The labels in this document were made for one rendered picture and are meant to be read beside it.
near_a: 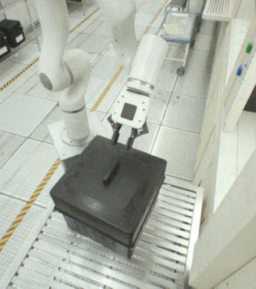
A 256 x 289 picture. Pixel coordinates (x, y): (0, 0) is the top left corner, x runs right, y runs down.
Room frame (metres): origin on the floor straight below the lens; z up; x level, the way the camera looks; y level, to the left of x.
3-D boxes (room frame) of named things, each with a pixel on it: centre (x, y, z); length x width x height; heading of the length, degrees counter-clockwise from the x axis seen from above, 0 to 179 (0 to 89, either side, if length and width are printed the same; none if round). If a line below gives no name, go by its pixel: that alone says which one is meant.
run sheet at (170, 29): (2.99, -0.59, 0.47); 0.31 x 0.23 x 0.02; 3
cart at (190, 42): (3.16, -0.67, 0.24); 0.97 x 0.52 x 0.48; 164
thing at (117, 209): (0.42, 0.05, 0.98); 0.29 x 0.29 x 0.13; 63
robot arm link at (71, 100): (0.89, 0.23, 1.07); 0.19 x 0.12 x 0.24; 144
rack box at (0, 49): (2.88, 1.67, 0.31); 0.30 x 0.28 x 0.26; 157
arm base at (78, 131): (0.87, 0.25, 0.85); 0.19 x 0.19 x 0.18
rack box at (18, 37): (3.23, 1.57, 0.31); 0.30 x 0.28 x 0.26; 165
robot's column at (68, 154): (0.87, 0.25, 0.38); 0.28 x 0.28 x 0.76; 26
